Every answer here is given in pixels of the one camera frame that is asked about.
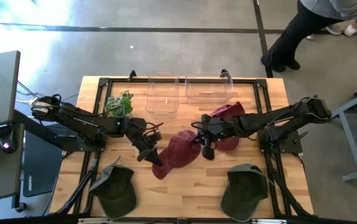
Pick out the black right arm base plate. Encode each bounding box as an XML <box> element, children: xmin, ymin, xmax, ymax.
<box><xmin>258</xmin><ymin>129</ymin><xmax>304</xmax><ymax>155</ymax></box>

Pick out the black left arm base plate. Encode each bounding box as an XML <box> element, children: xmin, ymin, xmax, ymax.
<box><xmin>62</xmin><ymin>126</ymin><xmax>108</xmax><ymax>152</ymax></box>

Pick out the silver metal bracket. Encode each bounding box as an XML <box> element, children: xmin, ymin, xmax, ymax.
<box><xmin>78</xmin><ymin>217</ymin><xmax>113</xmax><ymax>224</ymax></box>
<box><xmin>251</xmin><ymin>218</ymin><xmax>287</xmax><ymax>224</ymax></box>

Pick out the black computer tower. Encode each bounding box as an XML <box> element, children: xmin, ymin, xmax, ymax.
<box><xmin>22</xmin><ymin>123</ymin><xmax>65</xmax><ymax>198</ymax></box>

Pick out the black desk caster leg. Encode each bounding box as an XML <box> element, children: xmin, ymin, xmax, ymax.
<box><xmin>10</xmin><ymin>180</ymin><xmax>27</xmax><ymax>213</ymax></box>

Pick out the black computer mouse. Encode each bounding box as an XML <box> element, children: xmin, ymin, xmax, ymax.
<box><xmin>0</xmin><ymin>126</ymin><xmax>18</xmax><ymax>154</ymax></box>

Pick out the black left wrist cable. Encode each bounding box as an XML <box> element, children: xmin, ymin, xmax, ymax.
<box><xmin>143</xmin><ymin>121</ymin><xmax>164</xmax><ymax>135</ymax></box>

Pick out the dark green baseball cap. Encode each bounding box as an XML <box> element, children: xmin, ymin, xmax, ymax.
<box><xmin>88</xmin><ymin>155</ymin><xmax>138</xmax><ymax>220</ymax></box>
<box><xmin>220</xmin><ymin>164</ymin><xmax>274</xmax><ymax>223</ymax></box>

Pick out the maroon baseball cap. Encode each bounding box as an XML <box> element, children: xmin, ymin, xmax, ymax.
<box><xmin>209</xmin><ymin>101</ymin><xmax>246</xmax><ymax>153</ymax></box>
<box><xmin>152</xmin><ymin>129</ymin><xmax>203</xmax><ymax>180</ymax></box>

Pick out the wide clear plastic bin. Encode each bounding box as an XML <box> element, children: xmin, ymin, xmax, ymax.
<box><xmin>184</xmin><ymin>70</ymin><xmax>234</xmax><ymax>106</ymax></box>

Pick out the green plant in white pot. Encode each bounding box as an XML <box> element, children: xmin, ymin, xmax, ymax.
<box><xmin>103</xmin><ymin>90</ymin><xmax>135</xmax><ymax>119</ymax></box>

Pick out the grey metal table frame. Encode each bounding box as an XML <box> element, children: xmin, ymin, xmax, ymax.
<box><xmin>330</xmin><ymin>91</ymin><xmax>357</xmax><ymax>184</ymax></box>

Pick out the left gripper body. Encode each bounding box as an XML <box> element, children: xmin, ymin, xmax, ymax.
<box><xmin>134</xmin><ymin>132</ymin><xmax>162</xmax><ymax>154</ymax></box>

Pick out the black aluminium table frame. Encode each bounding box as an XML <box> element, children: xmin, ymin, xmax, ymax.
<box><xmin>53</xmin><ymin>76</ymin><xmax>315</xmax><ymax>218</ymax></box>

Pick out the narrow clear plastic bin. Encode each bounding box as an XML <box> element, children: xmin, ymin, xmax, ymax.
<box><xmin>145</xmin><ymin>72</ymin><xmax>180</xmax><ymax>116</ymax></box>

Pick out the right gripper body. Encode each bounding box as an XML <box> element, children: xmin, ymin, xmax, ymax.
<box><xmin>197</xmin><ymin>119</ymin><xmax>226</xmax><ymax>147</ymax></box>

